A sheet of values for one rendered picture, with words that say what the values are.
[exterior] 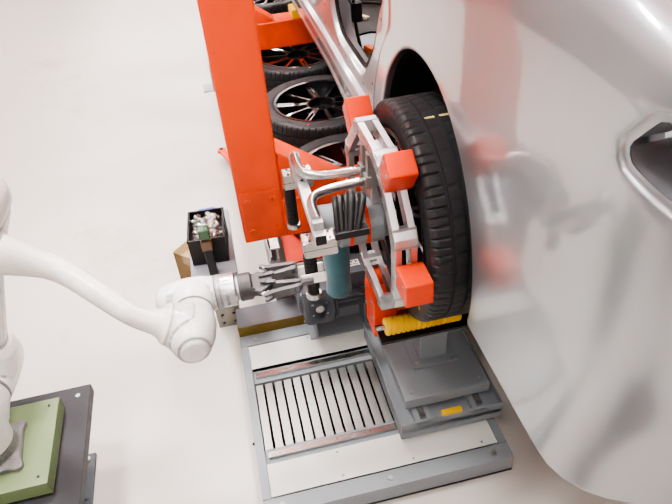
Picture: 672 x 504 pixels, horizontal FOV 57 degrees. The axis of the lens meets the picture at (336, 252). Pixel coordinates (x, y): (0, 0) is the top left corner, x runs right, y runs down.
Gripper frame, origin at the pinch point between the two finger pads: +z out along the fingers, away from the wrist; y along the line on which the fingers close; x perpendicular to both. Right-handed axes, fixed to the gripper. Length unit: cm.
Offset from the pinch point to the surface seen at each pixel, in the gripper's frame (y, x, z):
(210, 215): -76, -27, -28
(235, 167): -60, 2, -15
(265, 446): -4, -77, -23
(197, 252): -62, -32, -35
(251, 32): -60, 46, -3
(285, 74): -217, -34, 23
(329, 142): -128, -33, 30
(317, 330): -47, -70, 5
